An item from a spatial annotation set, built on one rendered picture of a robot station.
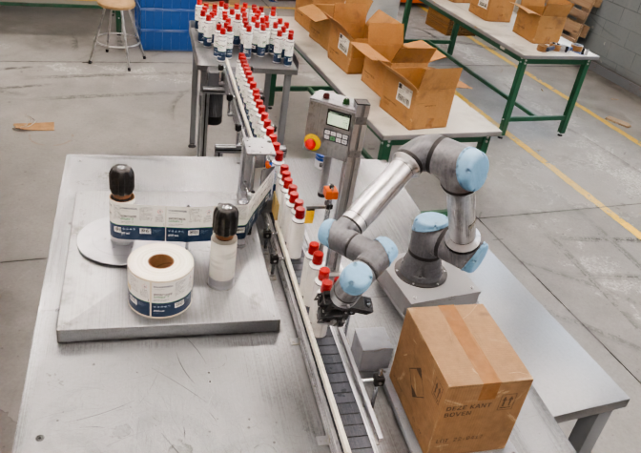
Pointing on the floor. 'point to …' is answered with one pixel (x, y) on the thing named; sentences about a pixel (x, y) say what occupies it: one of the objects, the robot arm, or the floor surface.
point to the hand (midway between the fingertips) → (332, 319)
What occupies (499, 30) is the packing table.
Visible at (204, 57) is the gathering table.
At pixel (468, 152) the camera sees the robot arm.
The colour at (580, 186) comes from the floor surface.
